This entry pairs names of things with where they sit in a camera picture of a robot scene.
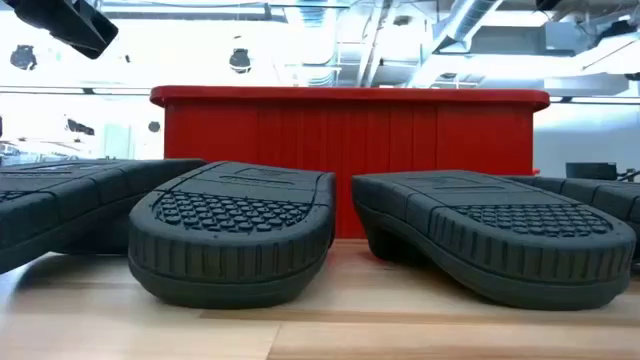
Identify black rubber slide sandal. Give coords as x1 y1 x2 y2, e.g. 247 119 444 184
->
127 160 338 310
0 158 209 275
502 174 640 261
350 169 638 312

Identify red plastic bin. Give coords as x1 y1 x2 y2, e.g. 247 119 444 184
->
149 84 551 240

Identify dark round hanging fixture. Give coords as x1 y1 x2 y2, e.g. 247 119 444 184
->
228 47 252 75
9 44 38 72

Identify silver ventilation duct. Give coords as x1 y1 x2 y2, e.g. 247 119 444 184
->
407 0 506 89

